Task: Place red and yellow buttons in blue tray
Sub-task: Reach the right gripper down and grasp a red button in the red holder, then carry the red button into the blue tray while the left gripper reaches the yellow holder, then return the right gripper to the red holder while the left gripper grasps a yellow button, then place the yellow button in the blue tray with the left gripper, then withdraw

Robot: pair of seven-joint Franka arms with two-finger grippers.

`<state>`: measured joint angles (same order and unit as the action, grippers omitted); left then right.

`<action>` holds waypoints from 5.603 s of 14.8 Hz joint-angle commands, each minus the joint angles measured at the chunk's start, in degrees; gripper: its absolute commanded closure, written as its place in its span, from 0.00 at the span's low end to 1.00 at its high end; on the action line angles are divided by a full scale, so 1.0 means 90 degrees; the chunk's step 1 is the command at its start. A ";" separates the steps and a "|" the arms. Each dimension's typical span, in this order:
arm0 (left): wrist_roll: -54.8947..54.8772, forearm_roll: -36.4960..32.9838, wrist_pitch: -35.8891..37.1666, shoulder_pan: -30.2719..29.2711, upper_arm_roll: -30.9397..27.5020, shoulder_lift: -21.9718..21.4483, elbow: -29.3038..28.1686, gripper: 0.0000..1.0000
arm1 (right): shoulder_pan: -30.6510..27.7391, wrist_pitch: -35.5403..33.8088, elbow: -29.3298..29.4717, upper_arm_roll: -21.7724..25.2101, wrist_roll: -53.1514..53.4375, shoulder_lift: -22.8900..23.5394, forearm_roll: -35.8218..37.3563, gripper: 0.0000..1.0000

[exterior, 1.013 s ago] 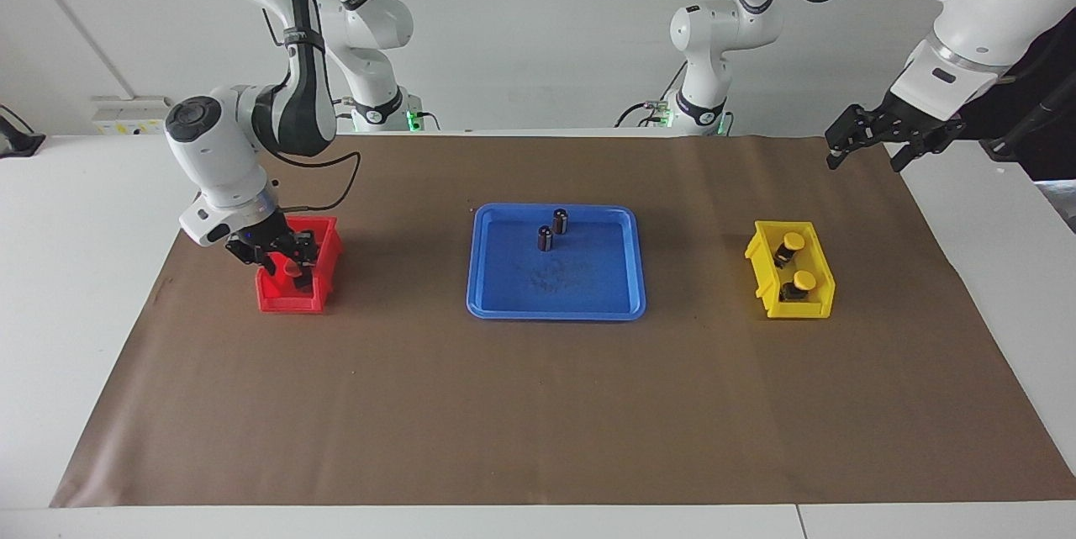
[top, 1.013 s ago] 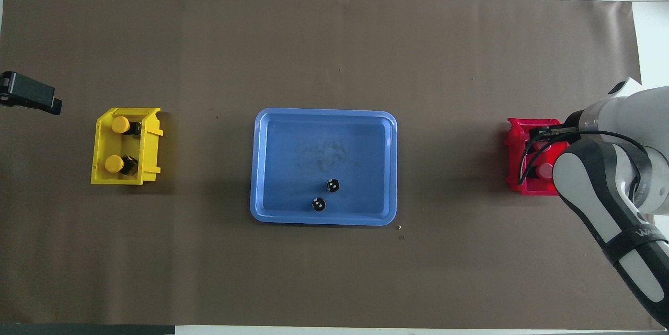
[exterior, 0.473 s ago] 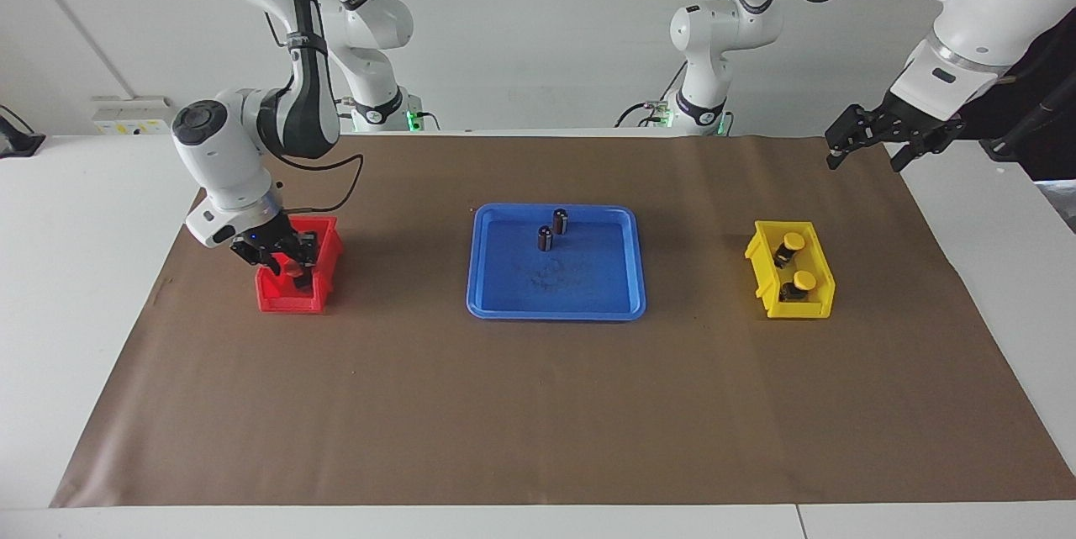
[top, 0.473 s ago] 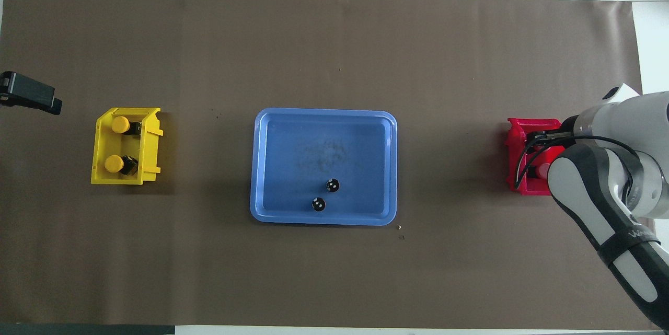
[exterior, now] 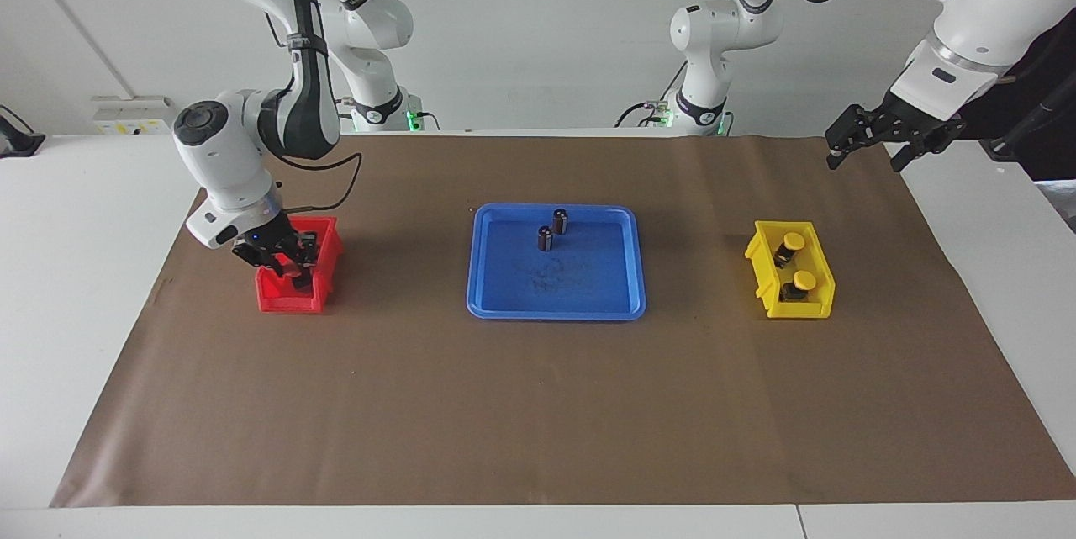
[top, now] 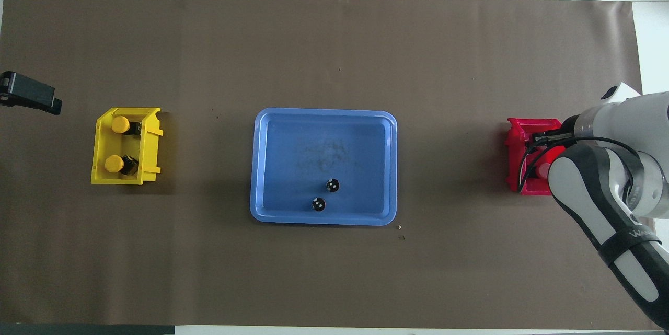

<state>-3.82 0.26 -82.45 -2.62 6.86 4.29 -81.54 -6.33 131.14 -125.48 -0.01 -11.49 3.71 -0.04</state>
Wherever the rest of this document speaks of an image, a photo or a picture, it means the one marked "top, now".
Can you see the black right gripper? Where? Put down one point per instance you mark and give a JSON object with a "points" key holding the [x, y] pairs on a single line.
{"points": [[568, 134]]}

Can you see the yellow push button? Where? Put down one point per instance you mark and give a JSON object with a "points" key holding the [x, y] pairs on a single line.
{"points": [[113, 163], [120, 124]]}

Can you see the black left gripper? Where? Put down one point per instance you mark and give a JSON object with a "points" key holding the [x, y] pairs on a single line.
{"points": [[31, 92]]}

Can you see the brown paper table mat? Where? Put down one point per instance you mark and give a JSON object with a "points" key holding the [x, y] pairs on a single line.
{"points": [[334, 37]]}

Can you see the yellow plastic bin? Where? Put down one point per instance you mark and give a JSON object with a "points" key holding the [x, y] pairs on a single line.
{"points": [[149, 168]]}

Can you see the small black cylinder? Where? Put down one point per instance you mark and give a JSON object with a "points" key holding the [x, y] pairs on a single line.
{"points": [[318, 204], [332, 185]]}

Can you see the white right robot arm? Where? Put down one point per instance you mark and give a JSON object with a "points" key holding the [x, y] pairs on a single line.
{"points": [[601, 204]]}

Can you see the red push button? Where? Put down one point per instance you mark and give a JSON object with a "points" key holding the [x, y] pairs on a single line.
{"points": [[549, 150], [543, 170]]}

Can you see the blue plastic tray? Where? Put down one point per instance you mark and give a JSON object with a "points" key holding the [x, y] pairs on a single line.
{"points": [[292, 168]]}

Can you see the red plastic bin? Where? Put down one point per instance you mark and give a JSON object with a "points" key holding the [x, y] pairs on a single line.
{"points": [[515, 168]]}

